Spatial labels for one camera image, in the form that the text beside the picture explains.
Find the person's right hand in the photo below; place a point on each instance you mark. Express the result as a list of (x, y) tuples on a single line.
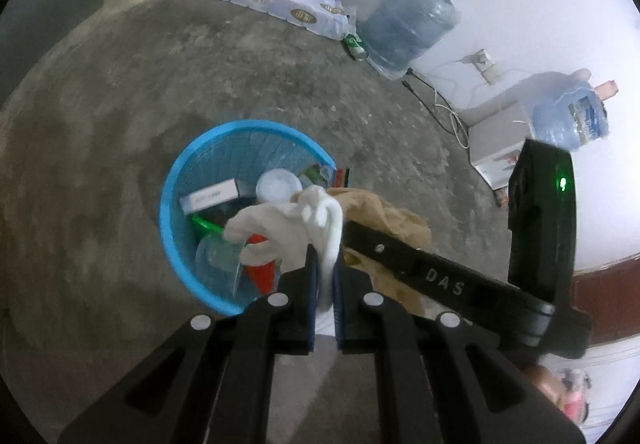
[(546, 381)]

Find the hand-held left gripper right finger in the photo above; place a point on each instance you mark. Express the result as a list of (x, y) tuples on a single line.
[(340, 304)]

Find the white box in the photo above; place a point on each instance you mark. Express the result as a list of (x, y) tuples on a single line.
[(495, 139)]

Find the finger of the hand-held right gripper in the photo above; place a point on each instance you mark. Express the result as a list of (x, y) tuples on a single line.
[(440, 274)]

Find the green drink can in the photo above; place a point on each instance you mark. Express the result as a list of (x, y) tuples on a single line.
[(355, 45)]

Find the colourful printed box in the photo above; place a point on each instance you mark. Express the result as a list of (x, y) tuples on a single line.
[(501, 196)]

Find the grey cabinet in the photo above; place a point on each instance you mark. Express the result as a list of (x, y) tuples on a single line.
[(55, 9)]

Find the shiny green wrapper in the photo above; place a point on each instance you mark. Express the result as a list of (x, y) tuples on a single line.
[(205, 223)]

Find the clear plastic cup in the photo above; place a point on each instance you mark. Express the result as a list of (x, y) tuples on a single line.
[(215, 259)]

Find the plain blue water jug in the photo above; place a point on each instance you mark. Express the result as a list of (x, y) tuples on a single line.
[(405, 24)]

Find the labelled blue water jug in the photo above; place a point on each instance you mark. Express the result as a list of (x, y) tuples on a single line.
[(570, 116)]

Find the brown paper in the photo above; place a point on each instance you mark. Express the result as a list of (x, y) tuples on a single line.
[(390, 214)]

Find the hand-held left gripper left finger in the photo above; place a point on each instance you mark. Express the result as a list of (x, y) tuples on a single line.
[(312, 294)]

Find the small white carton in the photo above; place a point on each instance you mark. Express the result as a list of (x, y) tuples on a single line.
[(207, 196)]

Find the blue plastic mesh wastebasket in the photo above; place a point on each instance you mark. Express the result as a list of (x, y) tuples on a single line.
[(225, 139)]

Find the reddish brown board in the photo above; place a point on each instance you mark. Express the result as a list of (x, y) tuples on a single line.
[(605, 304)]

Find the pink white cloth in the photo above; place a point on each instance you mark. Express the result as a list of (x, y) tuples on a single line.
[(577, 394)]

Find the red and green wrapper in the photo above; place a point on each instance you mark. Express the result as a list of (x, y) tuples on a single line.
[(316, 172)]

